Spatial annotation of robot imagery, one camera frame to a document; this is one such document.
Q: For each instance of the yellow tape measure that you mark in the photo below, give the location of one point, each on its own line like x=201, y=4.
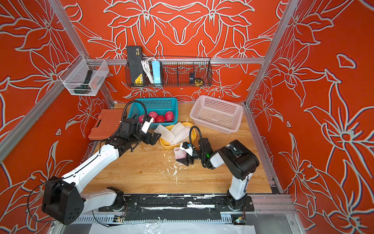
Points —
x=198, y=82

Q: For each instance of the black wire wall basket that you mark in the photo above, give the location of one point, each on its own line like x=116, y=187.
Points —
x=176, y=71

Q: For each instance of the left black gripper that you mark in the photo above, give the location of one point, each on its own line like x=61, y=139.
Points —
x=154, y=139

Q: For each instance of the red apple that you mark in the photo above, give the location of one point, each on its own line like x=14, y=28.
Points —
x=169, y=116
x=153, y=114

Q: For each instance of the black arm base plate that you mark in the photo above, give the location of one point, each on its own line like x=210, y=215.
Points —
x=218, y=202

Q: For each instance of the dark green tool handle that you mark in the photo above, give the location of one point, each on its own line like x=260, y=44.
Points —
x=84, y=88

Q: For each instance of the clear acrylic wall box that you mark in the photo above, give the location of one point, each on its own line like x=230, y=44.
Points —
x=74, y=75

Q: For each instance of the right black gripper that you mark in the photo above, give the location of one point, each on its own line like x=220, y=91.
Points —
x=189, y=159

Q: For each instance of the pink plastic basket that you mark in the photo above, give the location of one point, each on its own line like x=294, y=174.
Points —
x=216, y=114

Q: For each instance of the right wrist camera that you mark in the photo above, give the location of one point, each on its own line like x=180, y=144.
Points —
x=187, y=147

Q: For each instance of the teal plastic basket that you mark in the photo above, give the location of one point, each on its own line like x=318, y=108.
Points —
x=160, y=105

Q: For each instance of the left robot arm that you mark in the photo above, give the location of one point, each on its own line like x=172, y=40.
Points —
x=64, y=199

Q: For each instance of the orange tool case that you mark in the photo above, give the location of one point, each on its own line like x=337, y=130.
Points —
x=107, y=124

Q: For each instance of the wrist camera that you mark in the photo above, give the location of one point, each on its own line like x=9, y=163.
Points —
x=187, y=147
x=147, y=121

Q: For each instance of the black rectangular device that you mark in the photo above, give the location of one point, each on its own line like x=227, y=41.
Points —
x=135, y=65

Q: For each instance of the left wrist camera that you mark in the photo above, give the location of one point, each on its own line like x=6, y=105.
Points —
x=147, y=121

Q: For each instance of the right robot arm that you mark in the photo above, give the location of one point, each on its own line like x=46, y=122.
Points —
x=240, y=161

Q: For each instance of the light blue power bank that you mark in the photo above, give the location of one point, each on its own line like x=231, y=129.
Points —
x=156, y=66

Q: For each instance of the white foam net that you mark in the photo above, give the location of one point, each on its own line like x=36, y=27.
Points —
x=166, y=134
x=181, y=136
x=177, y=128

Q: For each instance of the yellow plastic tray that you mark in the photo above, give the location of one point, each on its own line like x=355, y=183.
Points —
x=168, y=146

